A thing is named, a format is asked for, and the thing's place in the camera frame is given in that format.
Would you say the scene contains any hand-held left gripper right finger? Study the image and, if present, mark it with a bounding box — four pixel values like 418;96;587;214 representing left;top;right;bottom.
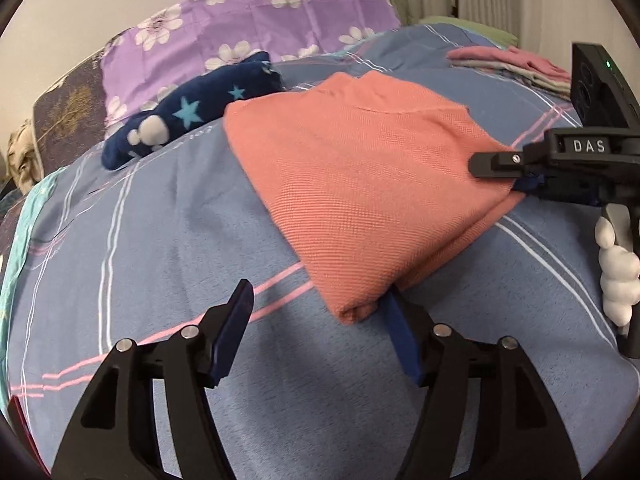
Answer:
384;294;582;480

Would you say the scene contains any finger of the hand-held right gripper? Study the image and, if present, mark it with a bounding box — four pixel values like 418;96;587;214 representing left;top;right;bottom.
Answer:
511;175;603;207
469;149;551;179

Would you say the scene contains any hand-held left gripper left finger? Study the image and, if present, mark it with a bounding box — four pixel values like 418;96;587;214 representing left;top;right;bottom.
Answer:
50;279;255;480

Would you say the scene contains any coral knit garment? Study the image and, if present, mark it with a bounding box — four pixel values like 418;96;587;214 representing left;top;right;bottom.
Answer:
223;71;526;325

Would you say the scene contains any pile of folded pink clothes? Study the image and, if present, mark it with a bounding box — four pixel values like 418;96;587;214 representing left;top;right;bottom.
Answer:
446;45;572;97

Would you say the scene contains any person's right hand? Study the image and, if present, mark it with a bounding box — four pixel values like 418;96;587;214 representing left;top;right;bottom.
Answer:
594;220;640;327

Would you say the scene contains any light green bedding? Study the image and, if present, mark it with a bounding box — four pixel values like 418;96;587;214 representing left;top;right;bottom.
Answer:
419;16;520;45

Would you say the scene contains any navy star print garment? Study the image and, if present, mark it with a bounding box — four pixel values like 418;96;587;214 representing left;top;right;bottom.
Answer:
101;51;284;170

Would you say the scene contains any teal patterned cloth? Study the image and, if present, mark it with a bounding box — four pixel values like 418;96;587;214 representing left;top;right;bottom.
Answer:
0;169;68;361

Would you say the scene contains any dark red cloth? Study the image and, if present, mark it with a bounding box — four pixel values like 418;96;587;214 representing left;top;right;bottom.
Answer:
4;394;42;461

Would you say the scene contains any beige patterned cloth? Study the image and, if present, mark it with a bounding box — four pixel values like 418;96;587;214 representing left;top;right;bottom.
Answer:
7;120;45;195

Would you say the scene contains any dark brown patterned pillow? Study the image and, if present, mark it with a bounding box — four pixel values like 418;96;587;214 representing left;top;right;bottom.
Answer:
32;30;132;172

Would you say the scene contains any purple floral pillow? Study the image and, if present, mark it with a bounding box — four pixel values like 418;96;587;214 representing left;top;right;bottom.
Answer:
100;0;404;142

